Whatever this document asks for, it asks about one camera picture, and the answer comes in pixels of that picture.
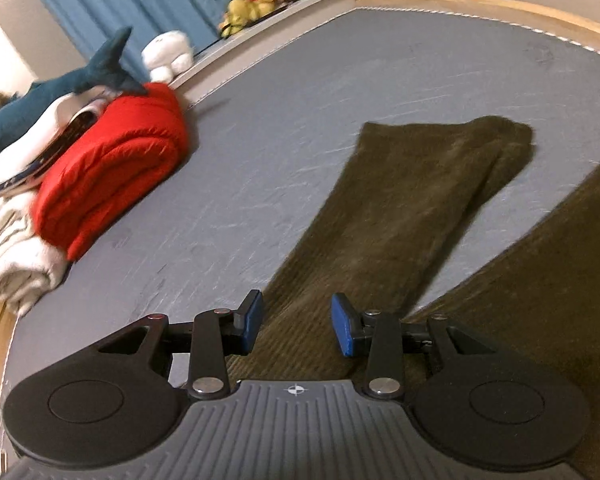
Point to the dark patterned cloth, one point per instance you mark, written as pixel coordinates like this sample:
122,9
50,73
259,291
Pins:
67,142

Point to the small yellow-green plush toy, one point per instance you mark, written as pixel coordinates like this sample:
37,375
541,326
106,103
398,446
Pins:
235,22

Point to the white folded blanket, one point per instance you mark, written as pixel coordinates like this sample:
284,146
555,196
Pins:
15,265

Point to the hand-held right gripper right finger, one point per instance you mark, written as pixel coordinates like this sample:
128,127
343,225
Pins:
342,325

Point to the grey quilted mattress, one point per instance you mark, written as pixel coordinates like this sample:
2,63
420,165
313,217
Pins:
280,125

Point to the white plush toy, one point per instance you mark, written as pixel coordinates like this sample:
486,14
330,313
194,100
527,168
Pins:
169,55

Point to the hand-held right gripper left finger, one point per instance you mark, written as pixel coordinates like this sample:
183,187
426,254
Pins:
252,321

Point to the white window ledge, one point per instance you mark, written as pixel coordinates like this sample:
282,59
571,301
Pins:
260,32

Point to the blue shark plush toy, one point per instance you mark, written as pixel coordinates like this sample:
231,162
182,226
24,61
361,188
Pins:
55,95

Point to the red folded quilt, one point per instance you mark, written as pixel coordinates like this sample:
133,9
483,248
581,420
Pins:
115,165

